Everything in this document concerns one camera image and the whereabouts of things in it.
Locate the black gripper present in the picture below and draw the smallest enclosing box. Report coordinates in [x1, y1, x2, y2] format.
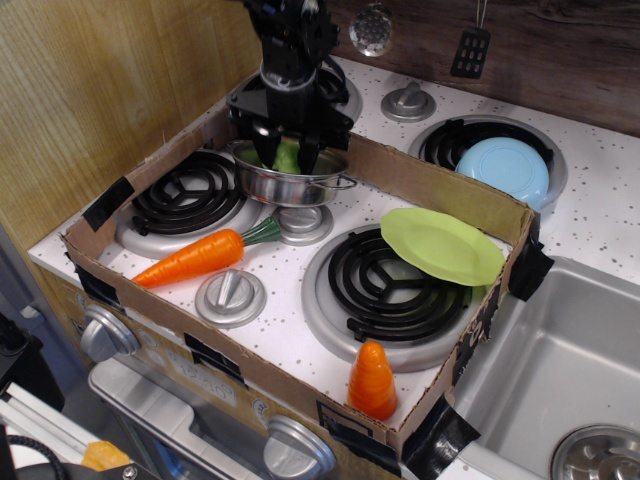
[226, 86, 354, 174]

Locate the green toy broccoli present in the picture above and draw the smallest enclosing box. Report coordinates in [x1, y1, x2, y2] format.
[249, 141, 301, 174]

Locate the small steel pan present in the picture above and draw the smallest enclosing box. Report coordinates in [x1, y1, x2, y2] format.
[229, 140, 357, 207]

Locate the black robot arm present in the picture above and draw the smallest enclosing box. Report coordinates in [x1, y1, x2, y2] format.
[227, 1, 354, 174]

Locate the silver stovetop knob middle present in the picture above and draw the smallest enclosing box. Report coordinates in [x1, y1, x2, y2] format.
[273, 206, 334, 246]

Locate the silver stovetop knob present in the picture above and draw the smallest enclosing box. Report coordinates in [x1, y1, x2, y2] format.
[194, 269, 267, 328]
[381, 81, 436, 123]
[273, 206, 334, 246]

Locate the front left black burner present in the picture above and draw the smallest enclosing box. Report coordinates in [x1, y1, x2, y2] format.
[116, 150, 263, 260]

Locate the silver stovetop knob back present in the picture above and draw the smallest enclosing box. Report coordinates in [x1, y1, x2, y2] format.
[381, 81, 436, 123]

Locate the orange toy carrot with stem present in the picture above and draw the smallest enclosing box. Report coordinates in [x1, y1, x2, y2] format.
[132, 217, 281, 289]

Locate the hanging metal strainer ladle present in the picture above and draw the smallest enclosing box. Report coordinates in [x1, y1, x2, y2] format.
[348, 1, 395, 58]

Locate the back right black burner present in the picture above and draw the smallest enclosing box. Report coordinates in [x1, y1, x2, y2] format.
[409, 115, 568, 211]

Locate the front right black burner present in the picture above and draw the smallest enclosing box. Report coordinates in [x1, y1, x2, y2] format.
[301, 226, 485, 373]

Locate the silver stovetop knob front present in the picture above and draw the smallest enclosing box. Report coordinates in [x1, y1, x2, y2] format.
[194, 269, 267, 328]

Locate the green plastic plate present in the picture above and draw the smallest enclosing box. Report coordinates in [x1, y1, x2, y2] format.
[380, 208, 505, 287]

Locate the hanging metal spatula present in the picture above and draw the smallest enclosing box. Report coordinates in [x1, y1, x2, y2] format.
[450, 0, 492, 80]

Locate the light blue plastic plate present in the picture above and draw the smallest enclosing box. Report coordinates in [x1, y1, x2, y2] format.
[455, 137, 549, 210]

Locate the cardboard fence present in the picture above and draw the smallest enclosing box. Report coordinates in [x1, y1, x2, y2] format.
[63, 103, 543, 478]

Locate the orange carrot piece upright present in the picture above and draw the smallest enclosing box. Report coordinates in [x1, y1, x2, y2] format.
[347, 341, 398, 421]

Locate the left oven knob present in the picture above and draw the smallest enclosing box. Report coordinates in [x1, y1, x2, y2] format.
[80, 304, 140, 363]

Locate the oven knob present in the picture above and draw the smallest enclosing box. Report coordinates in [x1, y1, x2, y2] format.
[80, 304, 140, 363]
[263, 415, 337, 480]

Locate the right oven knob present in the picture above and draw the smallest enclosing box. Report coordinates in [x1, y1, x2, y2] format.
[263, 415, 337, 480]

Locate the metal sink basin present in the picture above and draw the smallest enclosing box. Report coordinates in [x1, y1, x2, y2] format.
[454, 258, 639, 479]

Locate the orange object bottom left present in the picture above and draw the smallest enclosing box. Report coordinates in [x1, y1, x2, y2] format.
[80, 440, 131, 472]

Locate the sink drain strainer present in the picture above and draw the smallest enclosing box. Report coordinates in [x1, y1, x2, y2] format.
[549, 424, 639, 479]

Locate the silver oven door handle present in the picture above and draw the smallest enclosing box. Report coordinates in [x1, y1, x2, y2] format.
[88, 359, 269, 479]

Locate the black cable bottom left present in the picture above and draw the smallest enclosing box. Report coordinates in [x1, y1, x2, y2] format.
[0, 434, 69, 480]

